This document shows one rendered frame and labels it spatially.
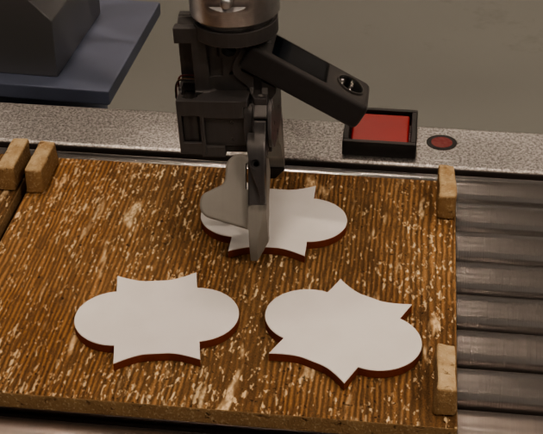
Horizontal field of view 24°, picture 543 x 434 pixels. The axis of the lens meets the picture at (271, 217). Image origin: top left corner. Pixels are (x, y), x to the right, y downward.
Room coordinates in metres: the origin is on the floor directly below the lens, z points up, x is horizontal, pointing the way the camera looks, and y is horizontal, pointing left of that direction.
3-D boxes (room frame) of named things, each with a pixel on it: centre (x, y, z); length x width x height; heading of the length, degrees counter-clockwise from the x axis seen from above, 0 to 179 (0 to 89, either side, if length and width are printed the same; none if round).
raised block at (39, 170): (1.04, 0.22, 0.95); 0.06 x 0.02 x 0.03; 173
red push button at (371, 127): (1.16, -0.12, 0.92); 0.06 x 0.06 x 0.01; 83
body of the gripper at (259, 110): (0.97, 0.03, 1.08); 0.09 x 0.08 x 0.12; 83
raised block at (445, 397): (0.73, -0.13, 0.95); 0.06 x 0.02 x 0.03; 173
